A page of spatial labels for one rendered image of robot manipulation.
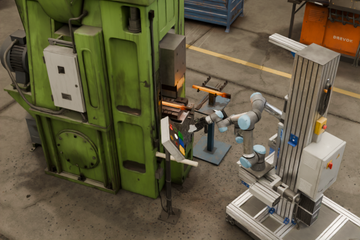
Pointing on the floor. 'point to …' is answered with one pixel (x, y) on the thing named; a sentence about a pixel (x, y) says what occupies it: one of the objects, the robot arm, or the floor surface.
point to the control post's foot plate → (170, 215)
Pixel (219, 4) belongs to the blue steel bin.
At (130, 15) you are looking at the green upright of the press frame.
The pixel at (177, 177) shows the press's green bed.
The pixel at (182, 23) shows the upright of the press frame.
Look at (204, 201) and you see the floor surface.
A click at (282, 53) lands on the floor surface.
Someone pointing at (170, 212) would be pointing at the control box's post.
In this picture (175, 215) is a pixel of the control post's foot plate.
